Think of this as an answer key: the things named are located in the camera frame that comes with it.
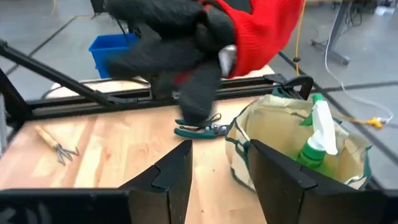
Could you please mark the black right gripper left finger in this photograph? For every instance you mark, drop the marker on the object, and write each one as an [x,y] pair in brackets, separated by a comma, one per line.
[161,199]

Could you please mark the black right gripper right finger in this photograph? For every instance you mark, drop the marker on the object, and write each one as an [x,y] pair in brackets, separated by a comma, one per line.
[295,202]

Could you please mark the green pruning shears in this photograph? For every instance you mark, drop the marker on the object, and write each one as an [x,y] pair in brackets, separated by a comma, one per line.
[199,134]

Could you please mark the green spray bottle white nozzle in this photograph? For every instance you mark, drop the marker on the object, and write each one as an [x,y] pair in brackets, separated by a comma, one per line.
[323,130]

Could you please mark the red and black garden glove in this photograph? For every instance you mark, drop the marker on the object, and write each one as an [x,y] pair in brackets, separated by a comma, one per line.
[264,34]

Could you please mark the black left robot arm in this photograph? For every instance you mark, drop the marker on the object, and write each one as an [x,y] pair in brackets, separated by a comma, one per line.
[149,59]

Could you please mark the beige gardening bag green trim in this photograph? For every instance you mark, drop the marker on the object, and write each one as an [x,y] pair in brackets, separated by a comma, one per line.
[280,124]

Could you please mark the blue plastic bin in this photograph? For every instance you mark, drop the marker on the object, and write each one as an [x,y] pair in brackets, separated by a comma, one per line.
[109,53]

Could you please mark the grey desk leg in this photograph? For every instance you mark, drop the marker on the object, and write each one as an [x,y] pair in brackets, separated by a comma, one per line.
[337,31]

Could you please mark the black aluminium table frame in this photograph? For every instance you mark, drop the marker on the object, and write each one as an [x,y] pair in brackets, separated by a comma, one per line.
[93,109]

